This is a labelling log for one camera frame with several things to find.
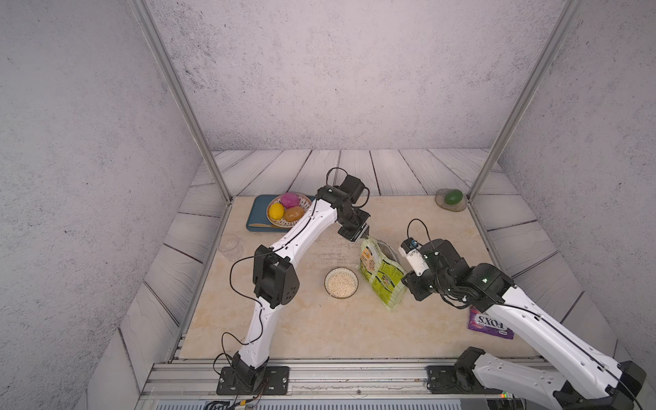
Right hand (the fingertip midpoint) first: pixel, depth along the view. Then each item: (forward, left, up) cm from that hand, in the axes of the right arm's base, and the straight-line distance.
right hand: (409, 277), depth 73 cm
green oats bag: (+5, +6, -6) cm, 10 cm away
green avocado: (+48, -30, -16) cm, 59 cm away
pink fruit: (+43, +42, -12) cm, 61 cm away
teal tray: (+40, +57, -18) cm, 72 cm away
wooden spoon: (+34, +54, -18) cm, 66 cm away
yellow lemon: (+37, +47, -13) cm, 61 cm away
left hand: (+16, +7, 0) cm, 18 cm away
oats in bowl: (+5, +19, -14) cm, 24 cm away
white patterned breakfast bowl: (+11, +20, -15) cm, 27 cm away
